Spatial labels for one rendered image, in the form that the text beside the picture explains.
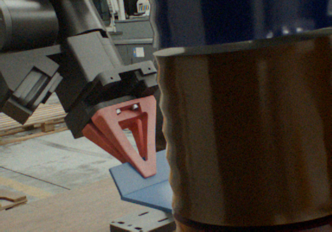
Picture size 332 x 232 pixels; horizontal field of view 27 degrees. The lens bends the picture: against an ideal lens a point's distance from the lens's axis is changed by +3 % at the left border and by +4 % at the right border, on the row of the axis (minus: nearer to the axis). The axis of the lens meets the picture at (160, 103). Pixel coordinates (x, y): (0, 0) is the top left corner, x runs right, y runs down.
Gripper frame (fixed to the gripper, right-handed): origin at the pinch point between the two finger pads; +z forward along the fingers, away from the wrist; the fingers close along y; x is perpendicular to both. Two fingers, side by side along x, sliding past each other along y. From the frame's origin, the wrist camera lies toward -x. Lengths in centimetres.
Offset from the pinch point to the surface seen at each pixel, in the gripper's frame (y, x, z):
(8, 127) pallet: -524, 229, -202
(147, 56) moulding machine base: -606, 483, -279
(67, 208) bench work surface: -29.8, 5.6, -5.5
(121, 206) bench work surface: -24.5, 10.1, -2.0
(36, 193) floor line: -361, 154, -92
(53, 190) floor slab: -359, 164, -90
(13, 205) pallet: -314, 118, -79
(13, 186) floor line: -393, 156, -111
